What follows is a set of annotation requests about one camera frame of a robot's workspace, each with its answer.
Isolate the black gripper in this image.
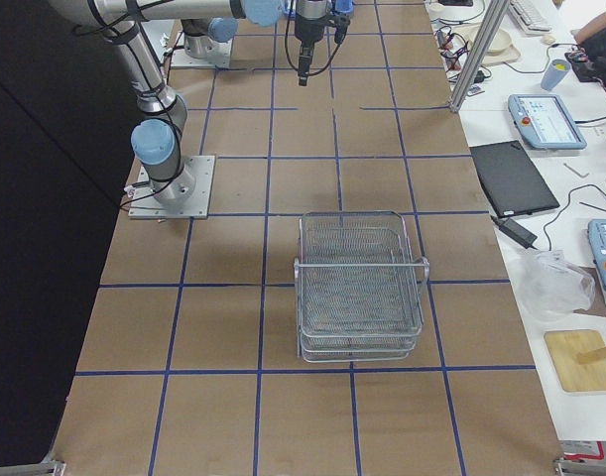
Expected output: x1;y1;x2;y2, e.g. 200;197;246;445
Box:
295;0;328;86

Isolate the small remote control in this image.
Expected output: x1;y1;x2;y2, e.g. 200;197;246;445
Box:
467;84;484;96

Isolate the white bowl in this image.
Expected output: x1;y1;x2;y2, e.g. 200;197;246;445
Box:
487;29;513;56

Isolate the black laptop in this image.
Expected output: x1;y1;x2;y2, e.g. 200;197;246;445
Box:
470;140;559;218

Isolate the blue cup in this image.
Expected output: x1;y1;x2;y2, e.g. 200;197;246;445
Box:
541;59;571;91

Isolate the black power adapter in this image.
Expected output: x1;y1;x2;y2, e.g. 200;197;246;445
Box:
493;217;537;249

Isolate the clear plastic bag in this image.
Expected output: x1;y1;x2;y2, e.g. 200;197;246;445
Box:
516;250;596;320

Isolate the wooden board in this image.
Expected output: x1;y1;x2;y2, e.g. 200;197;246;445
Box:
544;329;606;393

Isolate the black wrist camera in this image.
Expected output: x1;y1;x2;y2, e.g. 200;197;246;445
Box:
331;1;352;45

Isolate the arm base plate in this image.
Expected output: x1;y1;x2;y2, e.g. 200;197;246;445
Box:
128;156;215;219
171;34;233;69

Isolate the aluminium frame post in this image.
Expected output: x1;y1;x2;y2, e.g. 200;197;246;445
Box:
448;0;509;113

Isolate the wire mesh shelf rack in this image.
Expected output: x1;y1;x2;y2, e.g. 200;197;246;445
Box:
294;211;429;363

